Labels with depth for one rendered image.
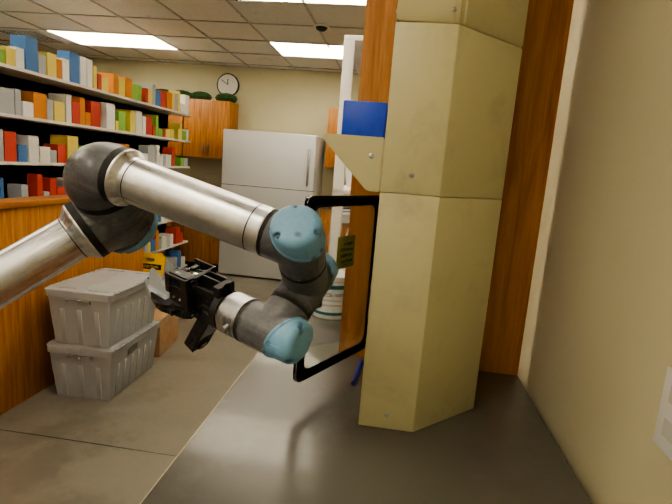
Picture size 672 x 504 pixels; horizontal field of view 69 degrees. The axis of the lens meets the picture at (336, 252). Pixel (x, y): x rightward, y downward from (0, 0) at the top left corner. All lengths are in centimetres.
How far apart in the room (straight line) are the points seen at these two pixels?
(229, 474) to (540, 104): 107
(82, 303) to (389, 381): 234
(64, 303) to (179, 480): 235
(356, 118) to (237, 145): 502
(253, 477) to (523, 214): 88
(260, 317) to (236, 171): 538
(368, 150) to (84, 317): 244
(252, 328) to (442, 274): 39
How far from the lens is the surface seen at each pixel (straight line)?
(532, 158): 133
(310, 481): 88
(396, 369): 99
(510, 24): 108
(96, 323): 309
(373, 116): 114
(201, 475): 90
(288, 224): 68
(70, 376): 330
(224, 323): 82
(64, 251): 98
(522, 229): 133
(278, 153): 597
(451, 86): 93
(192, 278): 86
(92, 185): 86
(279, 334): 75
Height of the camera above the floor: 145
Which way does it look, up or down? 10 degrees down
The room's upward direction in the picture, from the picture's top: 5 degrees clockwise
